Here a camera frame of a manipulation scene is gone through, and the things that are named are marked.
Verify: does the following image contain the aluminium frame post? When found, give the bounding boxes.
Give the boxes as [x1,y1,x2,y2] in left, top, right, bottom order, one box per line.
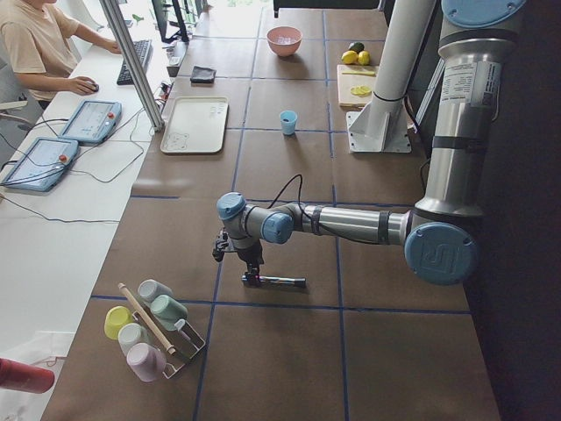
[100,0,165,132]

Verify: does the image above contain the teach pendant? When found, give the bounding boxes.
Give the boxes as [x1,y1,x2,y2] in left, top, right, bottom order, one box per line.
[59,100,122,145]
[1,138,80,192]

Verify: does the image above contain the white cup rack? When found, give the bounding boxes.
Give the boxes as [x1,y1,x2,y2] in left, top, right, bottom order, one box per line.
[118,283,206,380]

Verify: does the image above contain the light blue cup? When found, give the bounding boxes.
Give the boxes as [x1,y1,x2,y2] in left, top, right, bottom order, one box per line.
[280,110,298,136]

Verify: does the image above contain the person in beige shirt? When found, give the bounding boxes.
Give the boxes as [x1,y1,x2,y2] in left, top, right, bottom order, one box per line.
[1,1,120,108]

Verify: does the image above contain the teach pendant near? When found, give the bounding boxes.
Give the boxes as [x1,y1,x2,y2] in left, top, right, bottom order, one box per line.
[1,138,80,192]

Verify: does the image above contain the lemon slices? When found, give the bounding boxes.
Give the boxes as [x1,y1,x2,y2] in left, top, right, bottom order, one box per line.
[350,85,372,97]

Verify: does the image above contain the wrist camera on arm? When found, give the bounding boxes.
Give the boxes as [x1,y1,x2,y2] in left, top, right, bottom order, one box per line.
[212,229,234,262]

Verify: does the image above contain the grey cup on rack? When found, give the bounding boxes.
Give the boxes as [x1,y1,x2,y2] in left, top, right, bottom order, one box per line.
[137,279,174,303]

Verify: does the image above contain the red bottle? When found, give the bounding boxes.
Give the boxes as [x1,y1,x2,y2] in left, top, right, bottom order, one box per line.
[1,359,55,394]

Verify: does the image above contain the white cup on rack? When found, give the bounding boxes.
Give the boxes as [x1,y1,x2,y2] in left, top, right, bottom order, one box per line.
[117,323,151,356]

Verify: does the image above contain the green avocado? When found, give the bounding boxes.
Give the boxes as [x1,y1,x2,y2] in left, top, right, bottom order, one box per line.
[348,41,365,54]

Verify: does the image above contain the folded grey cloth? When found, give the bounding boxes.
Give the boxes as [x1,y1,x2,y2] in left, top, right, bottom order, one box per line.
[189,66,217,84]

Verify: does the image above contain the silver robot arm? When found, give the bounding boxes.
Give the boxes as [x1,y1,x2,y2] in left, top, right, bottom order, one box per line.
[273,0,380,18]
[213,1,524,286]

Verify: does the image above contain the yellow cup on rack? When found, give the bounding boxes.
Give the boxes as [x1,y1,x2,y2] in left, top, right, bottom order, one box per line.
[103,306,133,340]

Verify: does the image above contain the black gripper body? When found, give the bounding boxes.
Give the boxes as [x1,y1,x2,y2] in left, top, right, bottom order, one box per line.
[237,244,264,266]

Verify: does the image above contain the pink bowl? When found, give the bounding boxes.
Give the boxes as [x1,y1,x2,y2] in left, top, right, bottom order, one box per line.
[266,26,302,57]

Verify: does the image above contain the wooden cutting board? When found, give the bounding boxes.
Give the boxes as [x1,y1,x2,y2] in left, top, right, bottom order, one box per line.
[337,64,379,107]

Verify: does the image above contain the pink cup on rack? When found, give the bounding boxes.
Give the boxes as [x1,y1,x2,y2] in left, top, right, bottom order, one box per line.
[126,343,167,382]

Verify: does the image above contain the teach pendant far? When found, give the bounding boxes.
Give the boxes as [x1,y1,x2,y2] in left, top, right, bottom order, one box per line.
[59,100,122,145]

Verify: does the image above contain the mint cup on rack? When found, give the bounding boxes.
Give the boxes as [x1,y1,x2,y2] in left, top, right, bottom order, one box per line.
[150,294,188,332]

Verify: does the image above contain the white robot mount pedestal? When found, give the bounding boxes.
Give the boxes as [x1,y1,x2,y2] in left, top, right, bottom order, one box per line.
[346,0,437,153]

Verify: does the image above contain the black keyboard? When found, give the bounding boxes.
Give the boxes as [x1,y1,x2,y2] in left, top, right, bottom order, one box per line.
[116,39,153,86]

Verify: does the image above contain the cream bear tray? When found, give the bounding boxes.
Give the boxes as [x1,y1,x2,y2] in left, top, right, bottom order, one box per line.
[160,96,229,154]

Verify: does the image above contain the yellow lemon left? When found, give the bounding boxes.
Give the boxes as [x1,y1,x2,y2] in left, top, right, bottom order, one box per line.
[341,50,359,65]

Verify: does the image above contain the yellow-green plastic knife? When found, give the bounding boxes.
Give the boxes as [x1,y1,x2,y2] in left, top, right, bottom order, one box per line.
[341,70,377,76]

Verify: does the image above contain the metal muddler with black tip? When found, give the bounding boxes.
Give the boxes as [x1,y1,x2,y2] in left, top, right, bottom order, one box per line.
[241,275,307,289]

